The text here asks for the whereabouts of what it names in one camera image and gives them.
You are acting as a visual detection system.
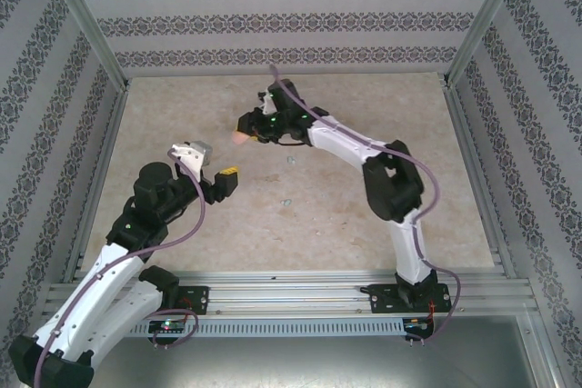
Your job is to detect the aluminium frame post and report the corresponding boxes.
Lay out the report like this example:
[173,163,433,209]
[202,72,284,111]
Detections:
[445,0,536,88]
[38,0,133,92]

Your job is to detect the short purple looped cable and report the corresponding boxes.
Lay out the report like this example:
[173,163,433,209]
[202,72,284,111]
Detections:
[152,310,200,349]

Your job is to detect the aluminium side rail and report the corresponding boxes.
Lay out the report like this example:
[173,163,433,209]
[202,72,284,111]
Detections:
[61,85,133,284]
[443,83,517,279]

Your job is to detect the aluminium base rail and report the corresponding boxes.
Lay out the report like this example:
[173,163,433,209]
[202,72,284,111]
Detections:
[45,269,533,316]

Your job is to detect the slotted grey cable duct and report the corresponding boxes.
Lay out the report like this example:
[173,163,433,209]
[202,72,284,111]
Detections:
[113,317,437,339]

